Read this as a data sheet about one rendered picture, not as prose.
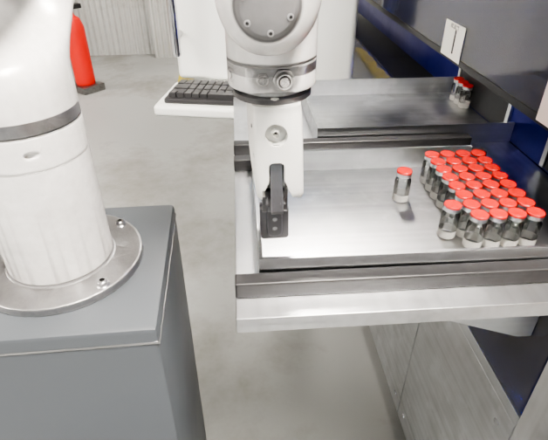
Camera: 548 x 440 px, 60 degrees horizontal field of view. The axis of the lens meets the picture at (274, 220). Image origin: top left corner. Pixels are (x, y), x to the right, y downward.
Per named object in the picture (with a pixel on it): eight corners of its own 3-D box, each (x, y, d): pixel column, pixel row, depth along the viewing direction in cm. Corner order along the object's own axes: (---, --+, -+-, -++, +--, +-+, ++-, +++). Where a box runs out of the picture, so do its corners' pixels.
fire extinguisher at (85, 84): (107, 83, 387) (91, 0, 353) (103, 94, 365) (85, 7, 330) (73, 85, 384) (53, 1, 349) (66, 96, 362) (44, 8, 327)
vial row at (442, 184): (431, 177, 71) (437, 149, 68) (483, 250, 56) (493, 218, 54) (416, 178, 71) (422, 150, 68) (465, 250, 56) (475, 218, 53)
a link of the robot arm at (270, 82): (324, 67, 40) (323, 101, 42) (310, 42, 48) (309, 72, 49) (225, 71, 40) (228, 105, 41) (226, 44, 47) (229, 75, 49)
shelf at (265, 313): (441, 93, 109) (443, 85, 108) (680, 308, 51) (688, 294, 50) (233, 99, 106) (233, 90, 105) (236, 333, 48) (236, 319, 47)
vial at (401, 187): (405, 195, 67) (409, 168, 64) (409, 202, 65) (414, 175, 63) (389, 195, 67) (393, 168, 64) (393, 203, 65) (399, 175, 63)
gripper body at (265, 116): (318, 93, 41) (314, 203, 47) (304, 61, 49) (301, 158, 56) (232, 97, 41) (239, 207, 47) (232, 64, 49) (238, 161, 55)
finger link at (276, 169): (285, 209, 44) (281, 216, 50) (280, 129, 45) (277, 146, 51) (272, 209, 44) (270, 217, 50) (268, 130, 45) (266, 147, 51)
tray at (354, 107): (451, 92, 104) (455, 76, 102) (509, 141, 82) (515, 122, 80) (298, 96, 102) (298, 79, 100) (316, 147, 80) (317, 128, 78)
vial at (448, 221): (450, 230, 60) (458, 198, 57) (457, 239, 58) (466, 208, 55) (434, 230, 60) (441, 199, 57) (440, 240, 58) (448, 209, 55)
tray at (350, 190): (466, 165, 75) (471, 145, 73) (559, 271, 53) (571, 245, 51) (252, 172, 73) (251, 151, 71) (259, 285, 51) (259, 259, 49)
